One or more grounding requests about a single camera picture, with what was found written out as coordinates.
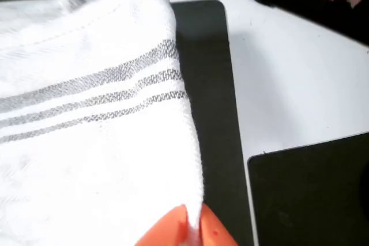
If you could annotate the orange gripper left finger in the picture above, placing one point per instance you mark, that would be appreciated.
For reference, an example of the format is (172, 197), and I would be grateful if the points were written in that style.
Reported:
(167, 231)

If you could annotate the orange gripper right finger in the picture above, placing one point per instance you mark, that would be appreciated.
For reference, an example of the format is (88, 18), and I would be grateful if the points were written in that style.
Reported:
(213, 234)

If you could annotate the white striped towel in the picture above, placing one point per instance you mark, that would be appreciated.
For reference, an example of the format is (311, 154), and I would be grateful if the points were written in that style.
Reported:
(86, 156)

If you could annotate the black flat rectangular pad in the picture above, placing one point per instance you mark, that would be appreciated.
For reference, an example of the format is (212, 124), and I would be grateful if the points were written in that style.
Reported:
(311, 194)

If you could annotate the large black desk mat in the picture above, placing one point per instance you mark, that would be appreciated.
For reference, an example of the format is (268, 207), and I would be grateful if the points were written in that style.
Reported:
(213, 113)

